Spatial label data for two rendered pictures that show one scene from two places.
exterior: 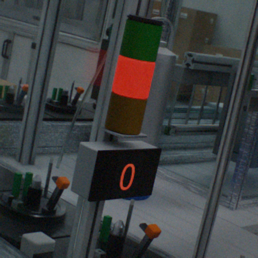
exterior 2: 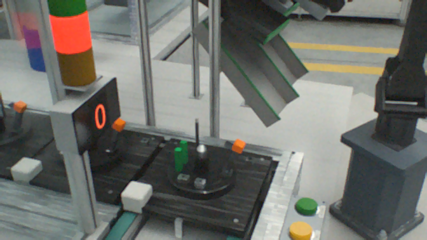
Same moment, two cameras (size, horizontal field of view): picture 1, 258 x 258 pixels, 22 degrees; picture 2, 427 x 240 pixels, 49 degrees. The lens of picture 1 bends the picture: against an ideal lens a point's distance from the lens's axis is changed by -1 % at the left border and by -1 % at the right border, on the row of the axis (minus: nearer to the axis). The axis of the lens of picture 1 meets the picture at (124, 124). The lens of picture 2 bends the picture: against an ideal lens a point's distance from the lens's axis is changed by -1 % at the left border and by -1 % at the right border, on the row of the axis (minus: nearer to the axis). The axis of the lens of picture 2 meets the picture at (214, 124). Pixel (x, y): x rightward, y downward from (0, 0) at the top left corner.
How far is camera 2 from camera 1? 0.30 m
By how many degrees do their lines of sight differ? 30
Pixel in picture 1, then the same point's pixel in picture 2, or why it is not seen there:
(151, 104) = not seen: outside the picture
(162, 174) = not seen: hidden behind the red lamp
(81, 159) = (58, 124)
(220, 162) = (142, 40)
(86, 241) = (83, 174)
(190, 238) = (122, 86)
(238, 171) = (132, 15)
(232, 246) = (154, 79)
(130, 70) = (69, 29)
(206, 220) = (147, 88)
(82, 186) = (68, 145)
